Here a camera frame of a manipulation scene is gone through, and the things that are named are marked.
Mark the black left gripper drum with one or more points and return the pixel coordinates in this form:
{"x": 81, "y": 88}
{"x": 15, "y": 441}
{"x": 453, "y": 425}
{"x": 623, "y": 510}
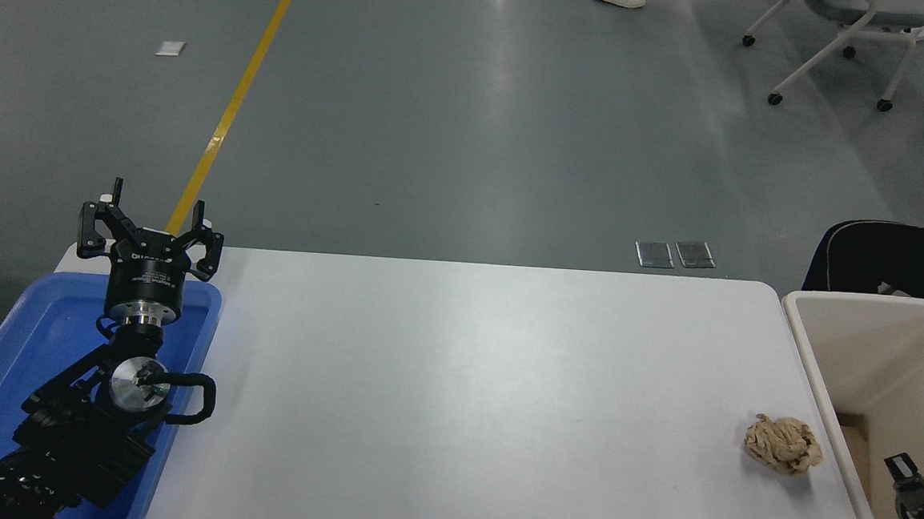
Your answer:
{"x": 145, "y": 288}

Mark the metal floor plate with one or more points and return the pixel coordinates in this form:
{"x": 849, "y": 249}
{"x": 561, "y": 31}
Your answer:
{"x": 695, "y": 254}
{"x": 654, "y": 254}

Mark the large pale plastic bin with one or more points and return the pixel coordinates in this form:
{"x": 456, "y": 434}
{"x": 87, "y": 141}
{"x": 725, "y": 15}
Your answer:
{"x": 865, "y": 356}

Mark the white office chair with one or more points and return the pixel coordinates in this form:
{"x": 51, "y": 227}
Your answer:
{"x": 840, "y": 38}

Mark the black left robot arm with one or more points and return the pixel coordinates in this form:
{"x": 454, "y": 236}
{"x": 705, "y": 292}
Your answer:
{"x": 75, "y": 428}

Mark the tan paper ball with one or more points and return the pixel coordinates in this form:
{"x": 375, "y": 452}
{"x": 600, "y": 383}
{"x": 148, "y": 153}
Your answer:
{"x": 783, "y": 445}

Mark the blue plastic tray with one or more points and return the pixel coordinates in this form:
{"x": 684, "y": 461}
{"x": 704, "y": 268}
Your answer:
{"x": 40, "y": 330}

